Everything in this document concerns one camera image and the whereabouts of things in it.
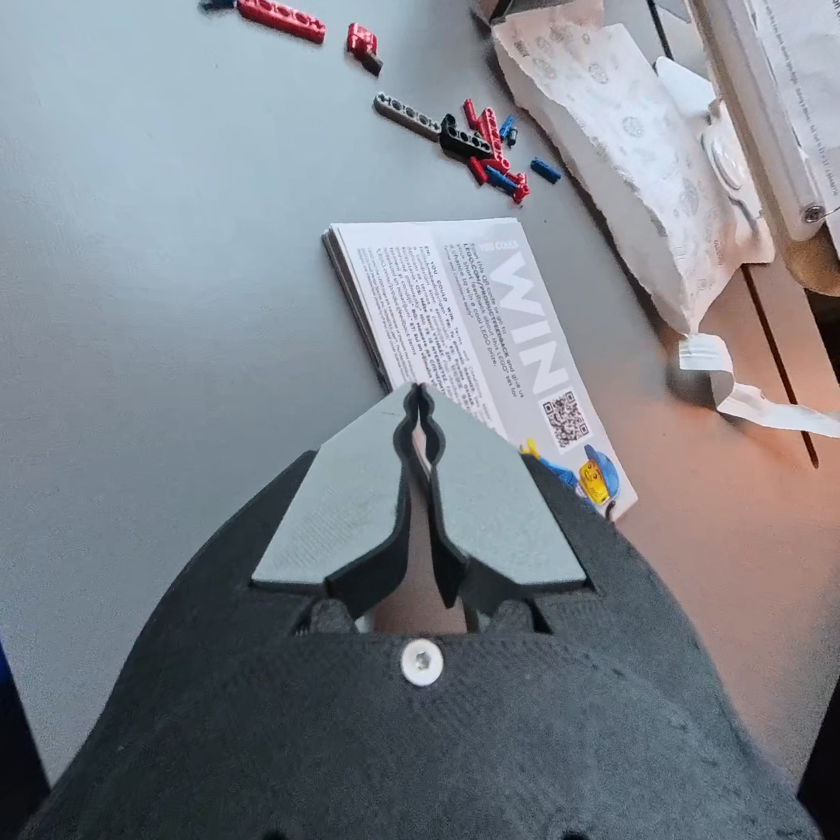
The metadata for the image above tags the grey lego beam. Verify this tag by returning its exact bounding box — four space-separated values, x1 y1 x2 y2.
373 92 444 142

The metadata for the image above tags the red lego connector black pin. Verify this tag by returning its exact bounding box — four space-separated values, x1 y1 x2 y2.
346 23 385 76

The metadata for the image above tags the lego instruction booklet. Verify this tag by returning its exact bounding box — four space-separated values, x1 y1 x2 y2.
322 218 639 522

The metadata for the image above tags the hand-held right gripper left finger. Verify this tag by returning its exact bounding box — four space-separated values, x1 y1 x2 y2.
251 382 420 619

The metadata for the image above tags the printed instruction sheet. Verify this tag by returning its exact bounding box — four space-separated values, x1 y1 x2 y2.
751 0 840 198

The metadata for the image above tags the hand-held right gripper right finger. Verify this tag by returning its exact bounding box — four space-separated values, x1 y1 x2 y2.
419 382 588 623

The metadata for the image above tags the torn white paper bag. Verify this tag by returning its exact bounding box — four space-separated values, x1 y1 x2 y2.
489 0 775 336

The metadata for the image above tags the pile of red blue lego pieces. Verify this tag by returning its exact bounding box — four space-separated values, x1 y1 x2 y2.
461 98 531 206

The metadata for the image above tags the red lego beam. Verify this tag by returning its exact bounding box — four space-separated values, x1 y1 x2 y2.
236 0 327 46

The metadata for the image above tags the black angled lego beam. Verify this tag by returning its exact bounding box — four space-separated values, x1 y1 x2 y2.
438 113 494 158

